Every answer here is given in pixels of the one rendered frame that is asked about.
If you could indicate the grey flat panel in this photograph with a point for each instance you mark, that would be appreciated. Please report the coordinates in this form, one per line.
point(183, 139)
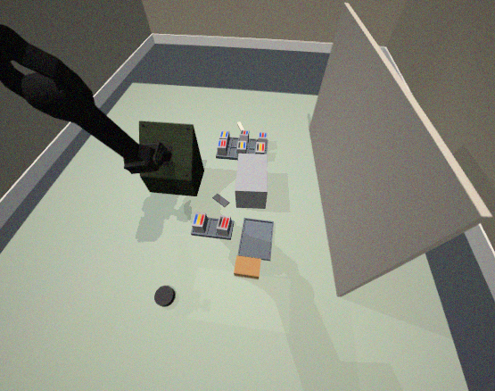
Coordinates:
point(391, 190)

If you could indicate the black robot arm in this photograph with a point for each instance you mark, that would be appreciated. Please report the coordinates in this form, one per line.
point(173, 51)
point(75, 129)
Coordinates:
point(59, 92)

